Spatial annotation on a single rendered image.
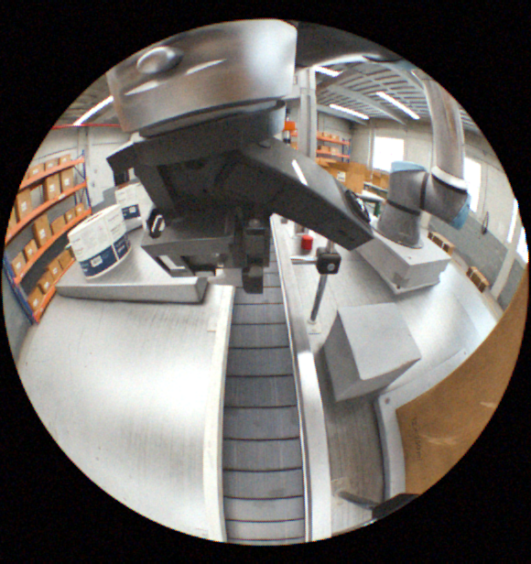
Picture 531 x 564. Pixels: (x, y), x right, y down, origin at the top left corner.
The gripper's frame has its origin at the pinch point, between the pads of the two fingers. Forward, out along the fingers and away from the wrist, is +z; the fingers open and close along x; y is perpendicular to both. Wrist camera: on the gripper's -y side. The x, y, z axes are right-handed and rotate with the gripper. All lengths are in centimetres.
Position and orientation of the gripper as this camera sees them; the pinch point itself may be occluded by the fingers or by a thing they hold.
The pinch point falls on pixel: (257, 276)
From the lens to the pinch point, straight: 23.5
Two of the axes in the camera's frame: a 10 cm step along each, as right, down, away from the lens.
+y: -10.0, 0.2, -0.3
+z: -0.2, 3.6, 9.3
